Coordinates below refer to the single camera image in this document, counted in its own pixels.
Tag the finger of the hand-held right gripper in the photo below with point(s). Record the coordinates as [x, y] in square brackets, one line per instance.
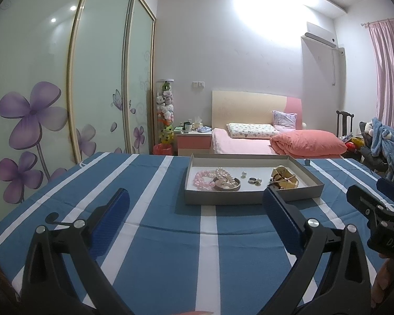
[364, 200]
[390, 191]

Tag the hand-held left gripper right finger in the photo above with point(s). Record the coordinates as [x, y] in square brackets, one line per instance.
[282, 223]

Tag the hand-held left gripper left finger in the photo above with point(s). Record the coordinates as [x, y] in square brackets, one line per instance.
[110, 223]

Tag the grey cardboard tray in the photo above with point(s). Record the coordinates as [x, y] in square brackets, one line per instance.
[223, 199]

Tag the person's right hand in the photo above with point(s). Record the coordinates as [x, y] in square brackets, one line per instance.
[382, 282]

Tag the grey chair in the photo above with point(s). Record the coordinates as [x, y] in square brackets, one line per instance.
[369, 157]

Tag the blue plush robe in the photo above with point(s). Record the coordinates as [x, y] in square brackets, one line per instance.
[385, 144]

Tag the colourful toy pile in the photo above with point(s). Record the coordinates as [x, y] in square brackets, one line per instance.
[353, 142]

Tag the blue white striped tablecloth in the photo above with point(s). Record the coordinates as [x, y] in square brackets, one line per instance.
[170, 242]

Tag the silver cuff bangle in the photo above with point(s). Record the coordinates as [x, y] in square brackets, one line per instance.
[228, 187]

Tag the folded coral quilt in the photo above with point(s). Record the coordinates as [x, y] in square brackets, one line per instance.
[308, 142]

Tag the dark wooden chair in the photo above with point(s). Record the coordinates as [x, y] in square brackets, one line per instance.
[344, 121]

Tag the red trash bin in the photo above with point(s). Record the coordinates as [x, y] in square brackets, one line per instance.
[162, 150]

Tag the pink bed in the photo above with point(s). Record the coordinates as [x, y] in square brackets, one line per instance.
[236, 144]

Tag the white printed pillow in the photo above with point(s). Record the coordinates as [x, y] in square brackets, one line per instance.
[249, 130]

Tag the pink curtain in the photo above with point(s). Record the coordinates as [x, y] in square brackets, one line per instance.
[392, 88]

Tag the lilac pillow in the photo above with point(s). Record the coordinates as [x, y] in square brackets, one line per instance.
[285, 118]

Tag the pink beige nightstand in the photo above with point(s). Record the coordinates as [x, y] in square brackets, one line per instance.
[193, 142]

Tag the light blue cloth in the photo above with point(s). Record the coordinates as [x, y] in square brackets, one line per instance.
[204, 130]

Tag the beige pink headboard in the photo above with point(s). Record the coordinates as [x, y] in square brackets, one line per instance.
[246, 105]

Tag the plush toy display tube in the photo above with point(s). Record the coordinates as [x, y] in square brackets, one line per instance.
[165, 108]

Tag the tissue box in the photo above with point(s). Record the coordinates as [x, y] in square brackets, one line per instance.
[198, 123]

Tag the floral sliding door wardrobe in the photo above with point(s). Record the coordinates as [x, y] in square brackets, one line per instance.
[52, 72]

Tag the curtain rod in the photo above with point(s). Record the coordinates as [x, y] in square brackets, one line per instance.
[381, 23]

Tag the white air conditioner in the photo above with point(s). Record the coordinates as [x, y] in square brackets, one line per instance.
[318, 36]

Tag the white wall switch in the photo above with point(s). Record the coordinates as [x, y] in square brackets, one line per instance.
[198, 84]

